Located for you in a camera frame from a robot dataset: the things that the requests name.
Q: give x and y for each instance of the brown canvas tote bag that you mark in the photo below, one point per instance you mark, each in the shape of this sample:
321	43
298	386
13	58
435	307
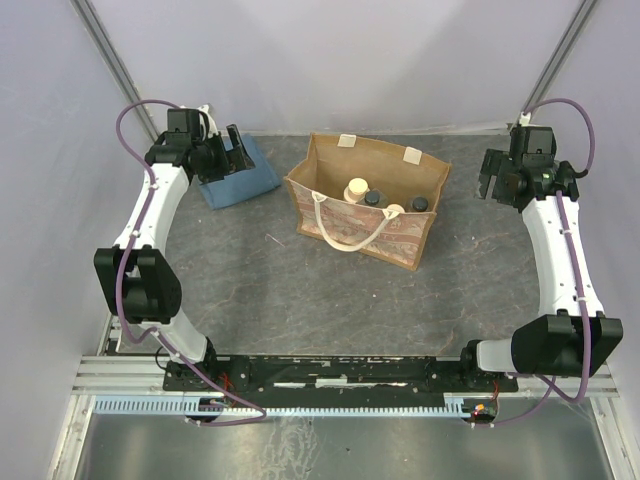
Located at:
316	188

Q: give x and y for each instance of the blue cloth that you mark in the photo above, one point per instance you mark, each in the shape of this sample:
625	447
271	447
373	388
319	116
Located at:
243	185

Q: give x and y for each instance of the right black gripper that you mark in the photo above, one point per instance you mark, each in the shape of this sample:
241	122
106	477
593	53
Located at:
500	180

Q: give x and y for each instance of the aluminium frame rail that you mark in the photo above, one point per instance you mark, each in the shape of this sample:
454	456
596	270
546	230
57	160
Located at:
137	375

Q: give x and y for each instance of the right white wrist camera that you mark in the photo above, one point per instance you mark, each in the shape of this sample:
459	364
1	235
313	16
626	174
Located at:
525	120

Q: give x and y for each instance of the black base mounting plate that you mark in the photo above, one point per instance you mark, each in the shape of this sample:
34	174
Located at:
258	373

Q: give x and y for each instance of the clear bottle black cap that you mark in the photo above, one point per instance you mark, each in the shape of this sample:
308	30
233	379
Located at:
375	198

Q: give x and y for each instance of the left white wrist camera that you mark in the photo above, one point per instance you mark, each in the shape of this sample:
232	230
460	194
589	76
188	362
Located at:
207	113

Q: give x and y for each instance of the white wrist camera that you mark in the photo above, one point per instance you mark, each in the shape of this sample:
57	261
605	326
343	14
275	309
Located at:
525	120
207	113

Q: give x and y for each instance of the clear square perfume bottle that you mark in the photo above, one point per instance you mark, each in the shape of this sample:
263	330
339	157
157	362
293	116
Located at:
417	204

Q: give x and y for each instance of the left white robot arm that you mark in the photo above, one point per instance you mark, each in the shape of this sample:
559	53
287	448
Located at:
138	284

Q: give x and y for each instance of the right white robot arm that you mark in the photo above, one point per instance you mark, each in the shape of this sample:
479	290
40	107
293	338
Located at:
572	336

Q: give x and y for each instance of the peach lotion bottle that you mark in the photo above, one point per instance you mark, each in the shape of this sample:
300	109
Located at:
355	190

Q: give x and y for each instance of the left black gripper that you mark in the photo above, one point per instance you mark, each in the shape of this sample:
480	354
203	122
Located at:
228	156

